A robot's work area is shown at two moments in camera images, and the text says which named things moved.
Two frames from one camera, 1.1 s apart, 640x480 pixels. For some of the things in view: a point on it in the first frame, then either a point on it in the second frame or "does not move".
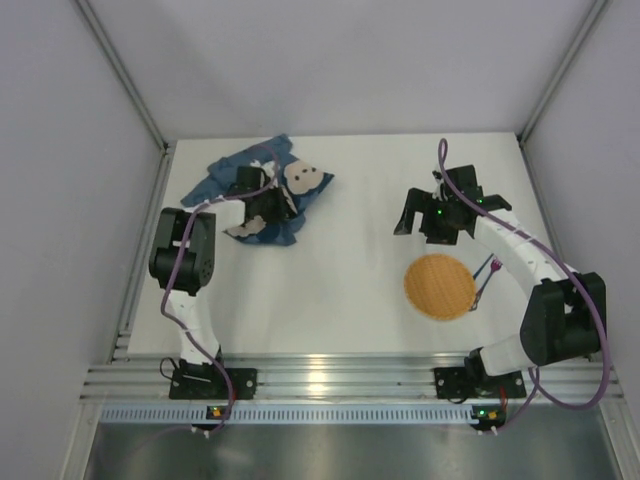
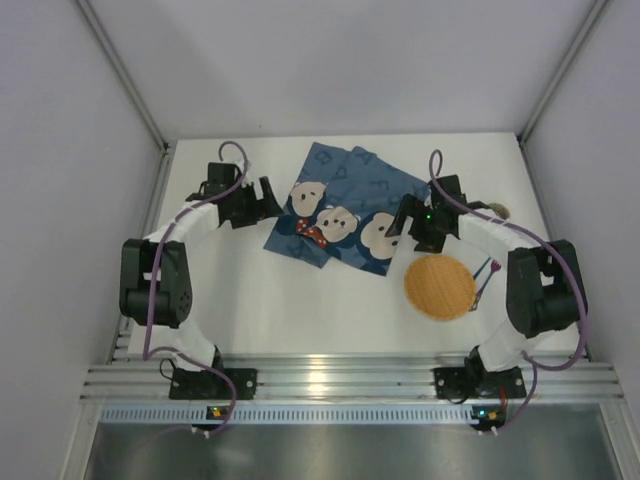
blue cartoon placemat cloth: [297, 178] -> [338, 206]
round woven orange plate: [439, 286] does not move
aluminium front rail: [119, 376] does not move
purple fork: [494, 265] does not move
